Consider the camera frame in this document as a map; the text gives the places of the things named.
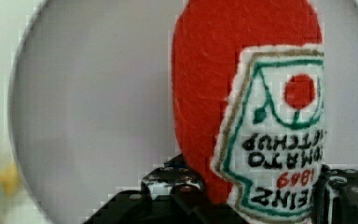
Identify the grey round plate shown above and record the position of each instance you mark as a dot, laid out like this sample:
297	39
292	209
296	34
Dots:
90	99

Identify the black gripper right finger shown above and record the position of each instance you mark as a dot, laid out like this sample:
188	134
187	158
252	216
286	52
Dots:
336	197

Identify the red plush ketchup bottle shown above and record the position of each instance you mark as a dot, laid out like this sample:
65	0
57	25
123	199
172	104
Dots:
248	104

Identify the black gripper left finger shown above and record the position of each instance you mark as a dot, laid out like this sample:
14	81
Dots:
170	194

